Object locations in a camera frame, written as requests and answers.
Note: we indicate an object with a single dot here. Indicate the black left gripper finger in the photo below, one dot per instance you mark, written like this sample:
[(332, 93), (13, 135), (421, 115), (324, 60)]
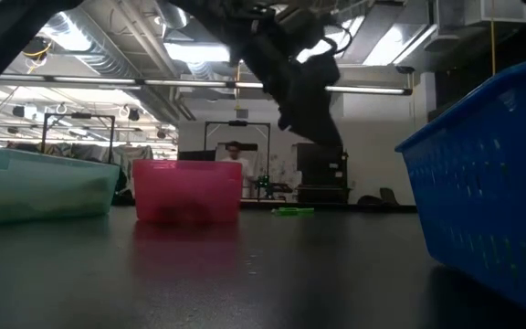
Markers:
[(301, 123), (329, 123)]

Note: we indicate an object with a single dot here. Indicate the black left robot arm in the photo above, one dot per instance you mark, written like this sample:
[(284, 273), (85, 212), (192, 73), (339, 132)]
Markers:
[(12, 55)]

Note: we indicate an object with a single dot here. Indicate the black monitor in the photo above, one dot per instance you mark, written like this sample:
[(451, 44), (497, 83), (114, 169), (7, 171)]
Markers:
[(322, 160)]

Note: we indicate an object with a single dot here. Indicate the device with green light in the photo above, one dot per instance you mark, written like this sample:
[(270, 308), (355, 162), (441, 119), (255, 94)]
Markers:
[(267, 183)]

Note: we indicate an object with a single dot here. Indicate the black desk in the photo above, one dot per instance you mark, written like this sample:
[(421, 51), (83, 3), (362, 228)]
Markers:
[(322, 195)]

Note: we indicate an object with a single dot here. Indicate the person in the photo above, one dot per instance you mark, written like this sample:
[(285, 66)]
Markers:
[(240, 164)]

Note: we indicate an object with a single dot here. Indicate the black chair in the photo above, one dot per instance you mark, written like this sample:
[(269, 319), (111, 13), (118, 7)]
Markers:
[(372, 200)]

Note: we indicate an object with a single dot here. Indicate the red plastic basket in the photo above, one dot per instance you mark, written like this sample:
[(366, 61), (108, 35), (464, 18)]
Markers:
[(190, 187)]

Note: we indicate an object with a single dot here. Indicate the blue plastic basket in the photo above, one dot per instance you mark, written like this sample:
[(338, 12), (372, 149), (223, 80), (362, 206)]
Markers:
[(496, 183)]

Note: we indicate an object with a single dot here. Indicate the white ceiling vent box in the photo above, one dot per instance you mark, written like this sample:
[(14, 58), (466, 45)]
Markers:
[(496, 11)]

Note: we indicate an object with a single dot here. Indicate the teal plastic basket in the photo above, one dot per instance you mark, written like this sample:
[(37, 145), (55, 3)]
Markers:
[(39, 183)]

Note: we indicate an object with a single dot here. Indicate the black camera stand frame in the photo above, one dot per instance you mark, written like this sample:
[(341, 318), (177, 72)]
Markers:
[(238, 123)]

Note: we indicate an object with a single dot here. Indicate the silver round air duct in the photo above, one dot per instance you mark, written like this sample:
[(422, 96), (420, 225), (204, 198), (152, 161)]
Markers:
[(108, 64)]

